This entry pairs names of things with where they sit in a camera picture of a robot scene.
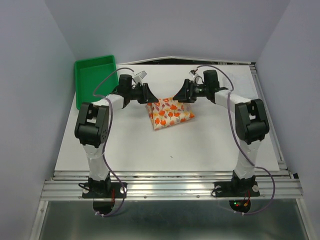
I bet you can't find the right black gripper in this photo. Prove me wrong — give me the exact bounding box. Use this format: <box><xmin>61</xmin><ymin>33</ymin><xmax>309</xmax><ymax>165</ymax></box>
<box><xmin>172</xmin><ymin>78</ymin><xmax>209</xmax><ymax>103</ymax></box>

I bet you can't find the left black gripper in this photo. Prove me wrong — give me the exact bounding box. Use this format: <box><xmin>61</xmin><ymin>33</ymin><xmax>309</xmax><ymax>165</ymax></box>
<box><xmin>128</xmin><ymin>83</ymin><xmax>159</xmax><ymax>105</ymax></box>

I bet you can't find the orange floral skirt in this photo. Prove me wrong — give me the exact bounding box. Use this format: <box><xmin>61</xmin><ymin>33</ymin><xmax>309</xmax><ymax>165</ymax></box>
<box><xmin>146</xmin><ymin>97</ymin><xmax>196</xmax><ymax>131</ymax></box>

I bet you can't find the white skirt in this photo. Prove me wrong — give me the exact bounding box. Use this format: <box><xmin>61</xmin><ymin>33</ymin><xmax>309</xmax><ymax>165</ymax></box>
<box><xmin>226</xmin><ymin>72</ymin><xmax>257</xmax><ymax>99</ymax></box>

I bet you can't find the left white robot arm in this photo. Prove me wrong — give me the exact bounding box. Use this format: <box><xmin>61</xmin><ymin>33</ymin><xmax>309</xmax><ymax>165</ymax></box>
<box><xmin>74</xmin><ymin>71</ymin><xmax>158</xmax><ymax>197</ymax></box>

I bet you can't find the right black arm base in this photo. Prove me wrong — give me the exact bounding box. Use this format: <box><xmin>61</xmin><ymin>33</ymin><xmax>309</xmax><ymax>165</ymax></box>
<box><xmin>211</xmin><ymin>181</ymin><xmax>260</xmax><ymax>214</ymax></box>

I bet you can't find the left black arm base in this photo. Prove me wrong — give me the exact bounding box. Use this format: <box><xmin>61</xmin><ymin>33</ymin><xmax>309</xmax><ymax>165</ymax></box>
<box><xmin>78</xmin><ymin>182</ymin><xmax>128</xmax><ymax>218</ymax></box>

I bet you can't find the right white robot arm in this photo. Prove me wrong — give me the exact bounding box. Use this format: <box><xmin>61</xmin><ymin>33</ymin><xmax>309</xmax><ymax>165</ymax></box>
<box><xmin>173</xmin><ymin>67</ymin><xmax>270</xmax><ymax>195</ymax></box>

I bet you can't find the green plastic bin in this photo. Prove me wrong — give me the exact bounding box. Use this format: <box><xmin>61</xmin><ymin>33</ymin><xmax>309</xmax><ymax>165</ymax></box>
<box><xmin>74</xmin><ymin>55</ymin><xmax>118</xmax><ymax>109</ymax></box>

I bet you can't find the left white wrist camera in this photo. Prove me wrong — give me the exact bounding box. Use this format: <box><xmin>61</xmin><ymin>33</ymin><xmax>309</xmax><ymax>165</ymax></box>
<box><xmin>133</xmin><ymin>70</ymin><xmax>147</xmax><ymax>85</ymax></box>

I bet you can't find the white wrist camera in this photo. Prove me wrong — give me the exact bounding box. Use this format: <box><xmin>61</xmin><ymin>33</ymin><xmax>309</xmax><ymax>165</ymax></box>
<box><xmin>133</xmin><ymin>70</ymin><xmax>147</xmax><ymax>85</ymax></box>
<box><xmin>189</xmin><ymin>69</ymin><xmax>204</xmax><ymax>84</ymax></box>

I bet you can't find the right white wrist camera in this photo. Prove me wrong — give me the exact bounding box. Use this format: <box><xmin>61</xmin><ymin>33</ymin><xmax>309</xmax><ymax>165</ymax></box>
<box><xmin>189</xmin><ymin>69</ymin><xmax>204</xmax><ymax>84</ymax></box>

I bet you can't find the aluminium front rail frame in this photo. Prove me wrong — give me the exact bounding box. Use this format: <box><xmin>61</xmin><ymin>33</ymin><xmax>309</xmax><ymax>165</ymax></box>
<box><xmin>29</xmin><ymin>164</ymin><xmax>316</xmax><ymax>240</ymax></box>

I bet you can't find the aluminium right side rail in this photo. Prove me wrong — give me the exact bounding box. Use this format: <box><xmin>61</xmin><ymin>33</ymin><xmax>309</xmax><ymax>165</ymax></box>
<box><xmin>249</xmin><ymin>62</ymin><xmax>300</xmax><ymax>180</ymax></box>

